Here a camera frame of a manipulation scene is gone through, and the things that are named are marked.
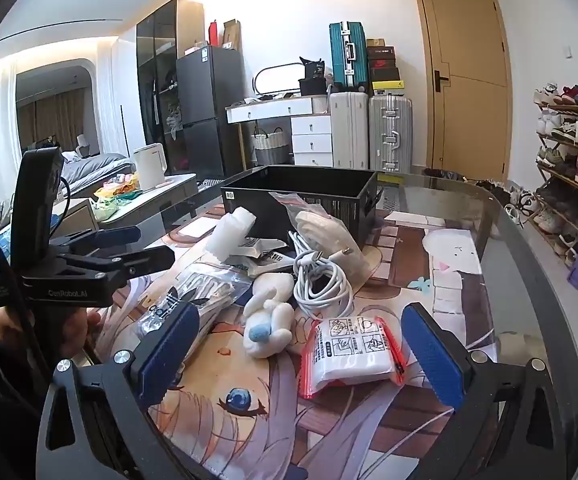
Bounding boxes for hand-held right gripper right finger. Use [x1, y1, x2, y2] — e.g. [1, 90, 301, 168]
[401, 302, 570, 480]

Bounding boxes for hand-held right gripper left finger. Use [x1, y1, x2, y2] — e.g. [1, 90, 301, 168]
[36, 301, 202, 480]

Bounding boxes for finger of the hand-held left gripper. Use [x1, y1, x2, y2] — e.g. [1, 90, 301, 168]
[51, 226, 141, 257]
[64, 246, 176, 287]

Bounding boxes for clear bag striped clothing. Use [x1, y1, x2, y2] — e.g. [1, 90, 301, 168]
[136, 264, 253, 342]

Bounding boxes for white foam roll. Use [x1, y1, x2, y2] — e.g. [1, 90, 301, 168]
[204, 206, 258, 264]

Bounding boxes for red zip bag white packet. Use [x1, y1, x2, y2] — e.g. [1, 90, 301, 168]
[300, 315, 410, 402]

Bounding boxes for white plush toy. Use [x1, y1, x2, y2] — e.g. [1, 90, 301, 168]
[242, 273, 298, 359]

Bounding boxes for white medicine packet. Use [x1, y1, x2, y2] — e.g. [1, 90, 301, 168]
[236, 236, 290, 262]
[216, 254, 300, 279]

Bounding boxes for white charging cable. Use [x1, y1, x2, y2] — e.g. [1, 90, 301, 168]
[288, 231, 356, 319]

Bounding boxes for white rope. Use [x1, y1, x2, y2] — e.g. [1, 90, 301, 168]
[269, 191, 360, 252]

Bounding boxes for black cardboard box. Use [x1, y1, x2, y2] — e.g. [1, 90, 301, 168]
[220, 165, 384, 257]

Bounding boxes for person's left hand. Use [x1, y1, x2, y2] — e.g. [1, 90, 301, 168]
[0, 306, 103, 359]

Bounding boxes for colourful snack packets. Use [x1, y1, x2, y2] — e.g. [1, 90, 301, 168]
[93, 172, 143, 221]

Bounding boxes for wooden nightstand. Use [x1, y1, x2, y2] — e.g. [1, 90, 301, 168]
[50, 198, 100, 242]

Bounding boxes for white side table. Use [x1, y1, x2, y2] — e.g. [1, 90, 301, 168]
[94, 172, 200, 227]

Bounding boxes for grey bed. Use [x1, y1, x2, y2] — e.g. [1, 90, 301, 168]
[60, 152, 136, 197]

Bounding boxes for white kettle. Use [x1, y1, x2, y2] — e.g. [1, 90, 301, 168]
[134, 143, 168, 191]

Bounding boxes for white chair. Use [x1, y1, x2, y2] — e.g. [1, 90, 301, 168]
[75, 134, 101, 157]

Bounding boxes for printed desk mat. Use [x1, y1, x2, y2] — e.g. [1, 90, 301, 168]
[94, 200, 500, 480]

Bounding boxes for black fridge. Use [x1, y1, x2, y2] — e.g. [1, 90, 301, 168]
[176, 45, 246, 179]

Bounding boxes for woven basket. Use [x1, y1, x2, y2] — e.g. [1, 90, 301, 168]
[250, 127, 290, 165]

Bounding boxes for black glass cabinet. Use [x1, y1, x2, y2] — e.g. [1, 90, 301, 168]
[136, 0, 206, 177]

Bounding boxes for scattered loose footwear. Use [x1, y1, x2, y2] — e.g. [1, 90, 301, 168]
[419, 166, 537, 228]

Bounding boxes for white vanity desk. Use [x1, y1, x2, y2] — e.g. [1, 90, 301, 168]
[225, 96, 333, 168]

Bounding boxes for oval mirror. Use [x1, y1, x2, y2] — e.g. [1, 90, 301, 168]
[253, 62, 314, 97]

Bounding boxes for silver suitcase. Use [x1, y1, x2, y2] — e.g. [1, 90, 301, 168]
[369, 94, 414, 175]

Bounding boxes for tall cardboard box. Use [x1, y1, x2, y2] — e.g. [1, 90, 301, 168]
[223, 19, 242, 52]

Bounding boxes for white suitcase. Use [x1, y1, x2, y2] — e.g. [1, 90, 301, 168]
[329, 91, 370, 170]

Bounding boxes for black bag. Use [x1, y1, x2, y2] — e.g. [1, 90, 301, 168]
[299, 56, 332, 97]

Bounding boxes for wooden door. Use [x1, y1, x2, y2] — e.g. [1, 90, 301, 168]
[411, 0, 513, 184]

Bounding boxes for shoe rack with shoes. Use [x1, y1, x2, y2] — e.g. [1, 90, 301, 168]
[534, 80, 578, 268]

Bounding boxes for teal suitcase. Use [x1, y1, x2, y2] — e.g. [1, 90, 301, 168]
[329, 21, 370, 96]

